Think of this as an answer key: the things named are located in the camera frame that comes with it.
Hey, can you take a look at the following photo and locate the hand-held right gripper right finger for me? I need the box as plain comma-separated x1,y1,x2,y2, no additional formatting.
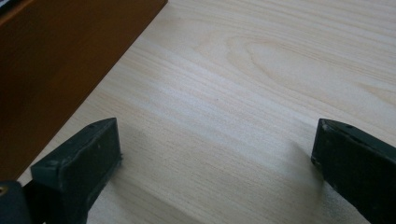
310,118,396,224

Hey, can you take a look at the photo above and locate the brown wooden compartment box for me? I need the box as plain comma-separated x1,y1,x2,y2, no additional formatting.
0,0,169,183

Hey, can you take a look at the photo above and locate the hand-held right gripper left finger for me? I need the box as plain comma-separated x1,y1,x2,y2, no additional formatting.
22,117,123,224

